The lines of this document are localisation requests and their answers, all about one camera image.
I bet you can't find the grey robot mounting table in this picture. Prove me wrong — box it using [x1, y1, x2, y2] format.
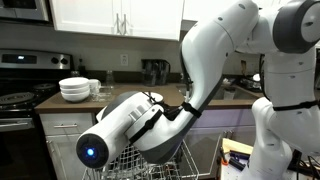
[218, 137, 264, 180]

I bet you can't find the grey cup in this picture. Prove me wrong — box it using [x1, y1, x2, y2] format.
[223, 88, 236, 100]

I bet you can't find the dark bottle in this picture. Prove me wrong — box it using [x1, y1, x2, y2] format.
[77, 57, 88, 77]

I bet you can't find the clear glass food container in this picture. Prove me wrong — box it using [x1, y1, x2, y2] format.
[90, 85, 116, 103]

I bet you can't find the white double-door wall cabinet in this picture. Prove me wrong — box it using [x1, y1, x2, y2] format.
[49, 0, 185, 42]

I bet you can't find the white wall outlet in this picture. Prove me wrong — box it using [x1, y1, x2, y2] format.
[119, 53, 129, 67]

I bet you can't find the white sink base cabinet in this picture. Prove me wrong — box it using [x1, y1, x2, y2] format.
[179, 108, 261, 178]

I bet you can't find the black tool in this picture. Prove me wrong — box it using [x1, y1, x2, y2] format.
[229, 150, 251, 162]
[228, 157, 247, 172]

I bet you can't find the white ceramic bowl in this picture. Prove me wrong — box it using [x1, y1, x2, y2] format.
[60, 91, 91, 103]
[58, 77, 90, 90]
[59, 85, 91, 96]

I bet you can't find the wire dishwasher rack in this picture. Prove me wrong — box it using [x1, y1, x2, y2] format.
[81, 139, 200, 180]

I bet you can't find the black steel kitchen stove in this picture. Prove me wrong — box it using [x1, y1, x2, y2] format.
[0, 49, 73, 180]

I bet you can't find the yellow wooden board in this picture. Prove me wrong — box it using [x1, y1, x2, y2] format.
[221, 137, 254, 156]

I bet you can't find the clear glass jar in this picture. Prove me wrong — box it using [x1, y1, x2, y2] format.
[105, 69, 115, 87]

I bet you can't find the white base cabinet with drawer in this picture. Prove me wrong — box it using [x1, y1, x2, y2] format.
[39, 112, 98, 180]

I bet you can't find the dark pan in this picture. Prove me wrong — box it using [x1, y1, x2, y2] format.
[239, 73, 265, 92]

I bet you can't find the black countertop appliance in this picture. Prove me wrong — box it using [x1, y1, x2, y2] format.
[140, 58, 171, 87]

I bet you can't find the steel microwave oven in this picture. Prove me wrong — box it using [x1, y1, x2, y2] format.
[0, 0, 51, 24]

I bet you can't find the orange-handled tool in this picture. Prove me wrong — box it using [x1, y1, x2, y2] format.
[218, 146, 230, 167]

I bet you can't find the black dishwasher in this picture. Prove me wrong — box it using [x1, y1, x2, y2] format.
[94, 110, 182, 180]

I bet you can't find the white ceramic mug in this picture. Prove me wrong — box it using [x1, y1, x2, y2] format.
[88, 78, 102, 95]

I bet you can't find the steel kitchen sink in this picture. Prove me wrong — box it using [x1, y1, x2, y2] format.
[176, 84, 265, 101]

